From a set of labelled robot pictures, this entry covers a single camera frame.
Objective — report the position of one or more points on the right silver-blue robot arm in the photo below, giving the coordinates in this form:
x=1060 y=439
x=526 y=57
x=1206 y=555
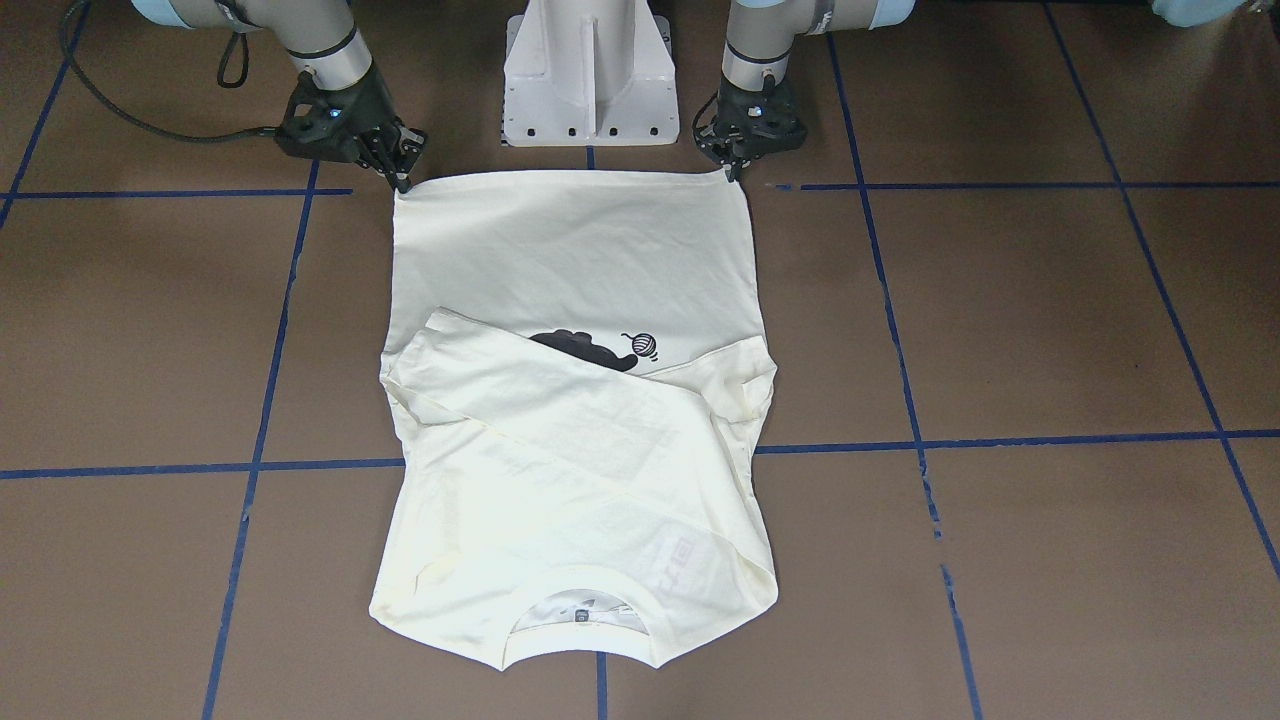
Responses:
x=321 y=37

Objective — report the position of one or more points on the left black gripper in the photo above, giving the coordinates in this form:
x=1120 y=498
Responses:
x=737 y=157

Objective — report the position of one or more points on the cream long-sleeve printed shirt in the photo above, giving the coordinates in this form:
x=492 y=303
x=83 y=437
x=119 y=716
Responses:
x=577 y=371

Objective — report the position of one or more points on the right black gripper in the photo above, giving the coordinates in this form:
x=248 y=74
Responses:
x=371 y=106

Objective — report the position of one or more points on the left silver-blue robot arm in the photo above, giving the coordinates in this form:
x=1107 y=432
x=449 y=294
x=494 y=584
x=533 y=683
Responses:
x=1003 y=95

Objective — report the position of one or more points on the white pedestal column with base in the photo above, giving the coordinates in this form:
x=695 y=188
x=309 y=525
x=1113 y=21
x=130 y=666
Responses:
x=589 y=73

